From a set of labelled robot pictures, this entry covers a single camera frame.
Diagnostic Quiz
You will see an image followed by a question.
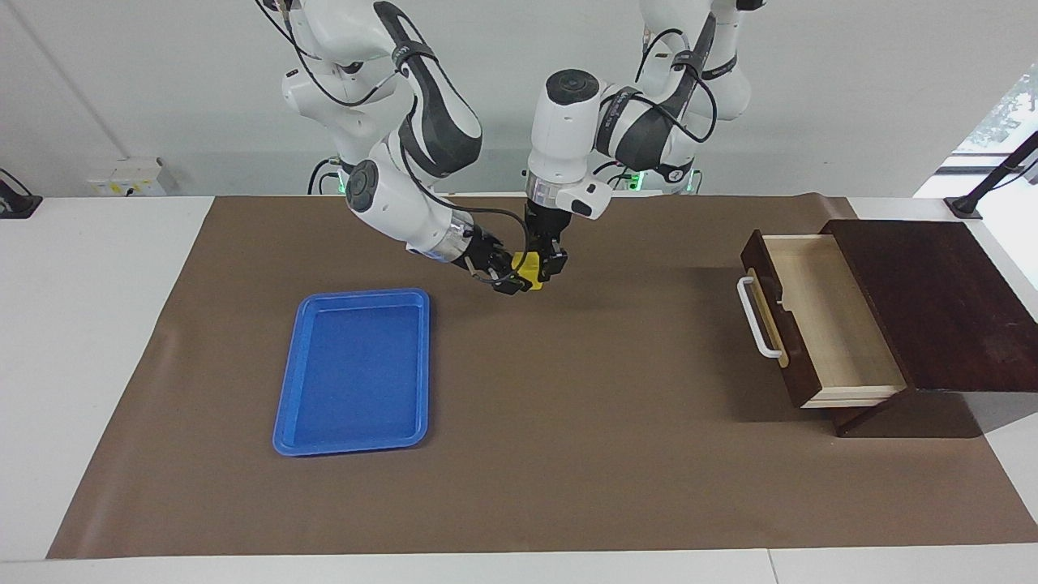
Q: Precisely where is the black right arm base cable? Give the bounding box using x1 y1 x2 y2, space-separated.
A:
307 157 350 195

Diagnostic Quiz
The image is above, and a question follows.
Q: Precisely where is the brown paper table mat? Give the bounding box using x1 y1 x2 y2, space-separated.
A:
46 195 1038 560

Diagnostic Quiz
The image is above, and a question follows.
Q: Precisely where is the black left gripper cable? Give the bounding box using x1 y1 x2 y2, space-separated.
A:
596 28 721 175

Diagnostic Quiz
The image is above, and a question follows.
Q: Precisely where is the yellow cube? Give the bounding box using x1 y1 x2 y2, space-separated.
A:
513 251 546 291

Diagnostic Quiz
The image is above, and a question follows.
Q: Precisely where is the blue plastic tray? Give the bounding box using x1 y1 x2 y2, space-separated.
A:
272 287 431 457

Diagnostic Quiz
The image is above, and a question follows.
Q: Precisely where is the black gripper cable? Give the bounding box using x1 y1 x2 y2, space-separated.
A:
596 28 721 175
255 0 532 285

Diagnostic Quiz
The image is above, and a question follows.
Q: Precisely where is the black arm base cable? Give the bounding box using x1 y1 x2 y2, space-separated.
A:
307 157 350 195
600 162 646 192

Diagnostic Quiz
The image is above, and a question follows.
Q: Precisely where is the window with white sill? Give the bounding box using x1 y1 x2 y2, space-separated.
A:
912 65 1038 200

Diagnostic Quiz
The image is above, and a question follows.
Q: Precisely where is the dark drawer with white handle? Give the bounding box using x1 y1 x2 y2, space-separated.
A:
736 230 907 409

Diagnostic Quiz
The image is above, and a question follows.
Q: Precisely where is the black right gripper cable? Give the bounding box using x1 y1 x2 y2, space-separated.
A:
255 0 532 285

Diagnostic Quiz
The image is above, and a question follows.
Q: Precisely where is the black table clamp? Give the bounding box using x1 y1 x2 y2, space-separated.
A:
0 169 43 220

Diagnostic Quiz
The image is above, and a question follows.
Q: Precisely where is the white wall socket box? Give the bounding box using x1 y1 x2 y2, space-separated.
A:
88 158 169 197

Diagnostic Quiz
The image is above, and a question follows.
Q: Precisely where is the dark wooden drawer cabinet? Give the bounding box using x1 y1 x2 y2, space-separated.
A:
819 219 1038 439

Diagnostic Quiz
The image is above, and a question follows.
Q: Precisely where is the black left arm base cable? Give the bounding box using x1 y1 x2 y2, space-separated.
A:
600 162 646 192

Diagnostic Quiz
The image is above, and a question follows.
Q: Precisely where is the black pole stand with base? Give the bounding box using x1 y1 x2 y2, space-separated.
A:
945 130 1038 221

